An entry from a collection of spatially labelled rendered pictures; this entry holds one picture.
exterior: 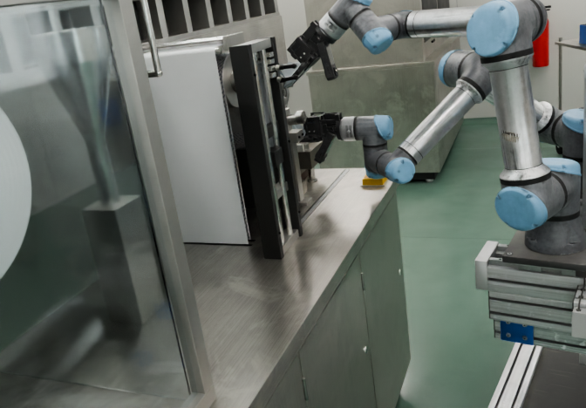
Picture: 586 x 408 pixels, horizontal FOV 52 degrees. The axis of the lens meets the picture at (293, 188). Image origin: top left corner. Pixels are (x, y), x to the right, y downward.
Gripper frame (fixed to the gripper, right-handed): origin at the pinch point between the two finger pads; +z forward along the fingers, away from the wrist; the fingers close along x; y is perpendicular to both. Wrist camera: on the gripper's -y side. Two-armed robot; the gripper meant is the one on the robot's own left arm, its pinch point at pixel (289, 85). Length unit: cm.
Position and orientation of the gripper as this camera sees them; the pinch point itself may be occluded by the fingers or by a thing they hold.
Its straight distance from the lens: 185.4
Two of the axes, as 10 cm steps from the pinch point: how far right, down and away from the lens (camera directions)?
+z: -6.2, 6.1, 5.0
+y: -7.0, -7.2, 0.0
